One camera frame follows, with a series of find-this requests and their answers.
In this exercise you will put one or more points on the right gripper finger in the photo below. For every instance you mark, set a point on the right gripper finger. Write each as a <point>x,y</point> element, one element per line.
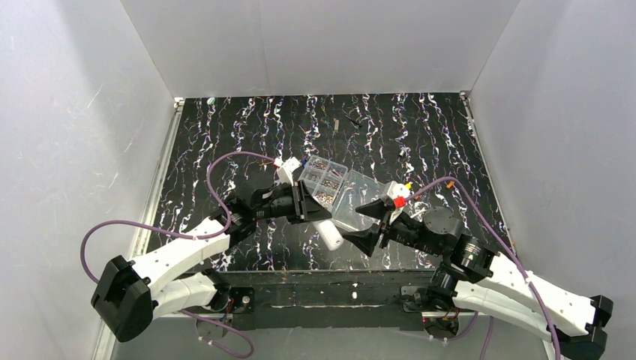
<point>366,240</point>
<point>376,209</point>

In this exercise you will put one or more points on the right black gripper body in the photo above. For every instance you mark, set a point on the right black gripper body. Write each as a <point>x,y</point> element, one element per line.
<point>385,226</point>

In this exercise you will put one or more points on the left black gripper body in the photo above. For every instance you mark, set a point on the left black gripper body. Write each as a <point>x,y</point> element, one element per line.
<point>300,203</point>

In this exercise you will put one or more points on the white remote control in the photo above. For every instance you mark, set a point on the white remote control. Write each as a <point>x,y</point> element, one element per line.
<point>329,233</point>

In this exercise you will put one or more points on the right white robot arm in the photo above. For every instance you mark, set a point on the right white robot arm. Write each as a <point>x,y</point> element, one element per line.
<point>475,276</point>

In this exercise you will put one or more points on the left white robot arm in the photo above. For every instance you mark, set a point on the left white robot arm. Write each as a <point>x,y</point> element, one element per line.
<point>165,268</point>

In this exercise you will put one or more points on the small silver wrench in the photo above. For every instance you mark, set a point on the small silver wrench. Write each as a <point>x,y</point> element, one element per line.
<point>419,212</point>

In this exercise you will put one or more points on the clear plastic parts box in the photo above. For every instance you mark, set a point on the clear plastic parts box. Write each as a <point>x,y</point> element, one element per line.
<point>340,191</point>

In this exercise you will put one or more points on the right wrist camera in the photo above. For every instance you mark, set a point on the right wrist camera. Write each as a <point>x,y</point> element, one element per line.
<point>399,194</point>

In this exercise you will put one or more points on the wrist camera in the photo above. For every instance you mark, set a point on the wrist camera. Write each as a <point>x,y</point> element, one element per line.
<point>285,169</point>
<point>399,194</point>

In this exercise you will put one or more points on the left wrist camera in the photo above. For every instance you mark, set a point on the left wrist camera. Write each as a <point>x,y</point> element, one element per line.
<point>285,169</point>

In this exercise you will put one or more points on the aluminium frame rail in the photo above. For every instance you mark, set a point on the aluminium frame rail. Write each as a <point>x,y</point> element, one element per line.
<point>122,297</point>

